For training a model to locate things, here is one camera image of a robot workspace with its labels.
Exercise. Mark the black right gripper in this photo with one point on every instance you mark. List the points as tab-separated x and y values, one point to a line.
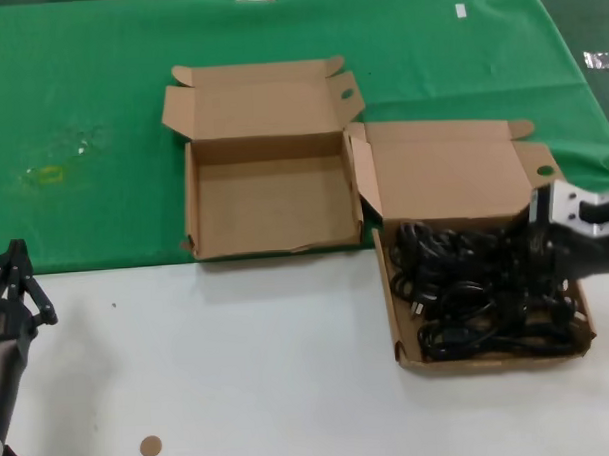
586	258

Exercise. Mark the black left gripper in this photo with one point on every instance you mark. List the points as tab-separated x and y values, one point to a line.
2	323

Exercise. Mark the empty-start open cardboard box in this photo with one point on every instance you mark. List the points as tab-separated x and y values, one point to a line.
273	204

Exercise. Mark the small white scrap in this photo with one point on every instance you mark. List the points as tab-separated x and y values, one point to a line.
82	148

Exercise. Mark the crumpled silver foil tape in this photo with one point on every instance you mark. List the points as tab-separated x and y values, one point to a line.
601	60

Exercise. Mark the round cardboard cutout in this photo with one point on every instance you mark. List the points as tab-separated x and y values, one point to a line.
150	432

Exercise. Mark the green tablecloth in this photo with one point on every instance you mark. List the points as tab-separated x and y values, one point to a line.
79	71

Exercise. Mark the white tape piece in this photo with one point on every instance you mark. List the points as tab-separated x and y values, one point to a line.
460	11

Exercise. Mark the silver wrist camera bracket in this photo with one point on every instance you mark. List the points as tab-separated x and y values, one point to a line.
564	204

